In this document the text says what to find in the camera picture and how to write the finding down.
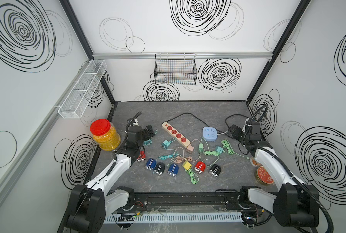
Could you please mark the blue striped shaver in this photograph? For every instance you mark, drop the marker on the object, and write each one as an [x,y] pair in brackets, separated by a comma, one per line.
[173,170]

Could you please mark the red shaver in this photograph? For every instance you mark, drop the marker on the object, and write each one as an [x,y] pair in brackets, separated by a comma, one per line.
[200,167]
[141,157]

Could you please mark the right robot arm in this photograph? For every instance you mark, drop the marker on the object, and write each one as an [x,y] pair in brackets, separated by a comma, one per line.
[295,204]

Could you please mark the beige power strip red sockets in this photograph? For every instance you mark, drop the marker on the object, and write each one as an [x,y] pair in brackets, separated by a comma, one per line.
[180,138]

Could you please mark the black shaver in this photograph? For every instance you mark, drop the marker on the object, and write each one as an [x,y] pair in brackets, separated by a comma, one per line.
[215,170]
[159,169]

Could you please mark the teal charger adapter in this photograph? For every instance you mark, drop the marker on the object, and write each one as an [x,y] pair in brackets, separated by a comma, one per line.
[166,143]

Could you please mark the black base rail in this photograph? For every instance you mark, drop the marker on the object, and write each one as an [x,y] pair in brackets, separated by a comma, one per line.
[231,199]

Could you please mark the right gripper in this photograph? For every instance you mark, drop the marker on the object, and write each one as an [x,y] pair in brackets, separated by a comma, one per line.
[237,130]

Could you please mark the green charger adapter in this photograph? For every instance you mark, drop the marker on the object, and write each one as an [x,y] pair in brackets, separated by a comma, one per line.
[219,149]
[200,148]

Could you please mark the blue shaver left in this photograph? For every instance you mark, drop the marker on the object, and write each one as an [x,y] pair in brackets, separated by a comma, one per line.
[150,164]

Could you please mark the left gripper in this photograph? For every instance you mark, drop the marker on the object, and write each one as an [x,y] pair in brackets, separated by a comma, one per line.
[147,136]

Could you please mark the yellow-green charger adapter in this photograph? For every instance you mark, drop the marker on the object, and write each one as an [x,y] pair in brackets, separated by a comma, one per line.
[187,165]

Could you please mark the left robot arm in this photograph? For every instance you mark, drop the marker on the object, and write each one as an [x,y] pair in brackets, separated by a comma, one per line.
[89,204]

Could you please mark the white slotted cable duct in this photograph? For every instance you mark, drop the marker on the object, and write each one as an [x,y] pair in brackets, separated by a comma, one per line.
[174,218]

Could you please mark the red round tin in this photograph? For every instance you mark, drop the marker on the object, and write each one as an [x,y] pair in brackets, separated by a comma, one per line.
[263,177]

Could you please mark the black wire basket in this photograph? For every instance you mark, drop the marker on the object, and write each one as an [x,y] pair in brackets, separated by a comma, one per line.
[175,68]

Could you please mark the white wire shelf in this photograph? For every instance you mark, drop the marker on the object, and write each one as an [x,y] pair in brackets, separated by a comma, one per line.
[83,89]

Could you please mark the pink charger adapter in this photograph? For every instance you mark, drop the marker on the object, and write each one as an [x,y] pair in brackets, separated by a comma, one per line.
[189,149]

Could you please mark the yellow jar red lid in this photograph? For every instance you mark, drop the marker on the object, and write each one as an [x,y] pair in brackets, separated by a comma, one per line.
[105,134]

